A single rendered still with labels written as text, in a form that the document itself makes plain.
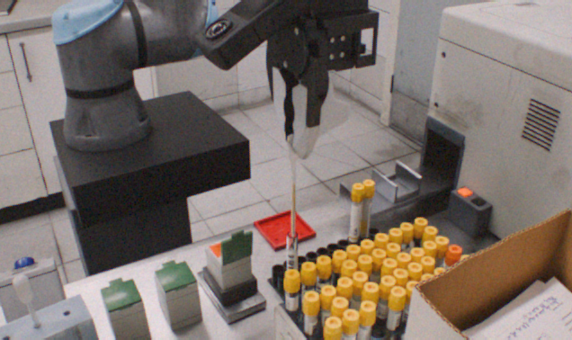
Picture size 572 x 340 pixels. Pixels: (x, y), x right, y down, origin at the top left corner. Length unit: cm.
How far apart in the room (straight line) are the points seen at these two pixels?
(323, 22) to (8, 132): 190
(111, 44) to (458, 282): 60
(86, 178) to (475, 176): 57
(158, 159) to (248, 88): 243
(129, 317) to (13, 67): 169
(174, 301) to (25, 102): 170
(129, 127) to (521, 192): 60
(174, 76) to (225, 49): 258
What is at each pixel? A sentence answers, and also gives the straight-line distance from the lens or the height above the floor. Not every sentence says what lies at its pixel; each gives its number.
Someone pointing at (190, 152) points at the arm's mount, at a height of 95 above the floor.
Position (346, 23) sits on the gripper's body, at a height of 123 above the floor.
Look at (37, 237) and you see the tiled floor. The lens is 239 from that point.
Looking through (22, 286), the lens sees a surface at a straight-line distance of 52.
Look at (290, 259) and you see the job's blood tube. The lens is 63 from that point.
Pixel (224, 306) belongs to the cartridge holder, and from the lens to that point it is 65.
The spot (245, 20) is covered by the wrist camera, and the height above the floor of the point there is 124.
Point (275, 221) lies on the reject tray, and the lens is 80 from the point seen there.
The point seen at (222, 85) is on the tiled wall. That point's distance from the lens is 315.
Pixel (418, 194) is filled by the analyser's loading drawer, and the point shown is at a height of 92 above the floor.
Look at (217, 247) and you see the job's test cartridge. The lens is 64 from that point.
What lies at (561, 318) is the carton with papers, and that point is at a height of 94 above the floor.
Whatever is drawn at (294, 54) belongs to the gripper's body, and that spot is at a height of 120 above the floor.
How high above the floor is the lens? 136
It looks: 31 degrees down
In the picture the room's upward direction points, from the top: straight up
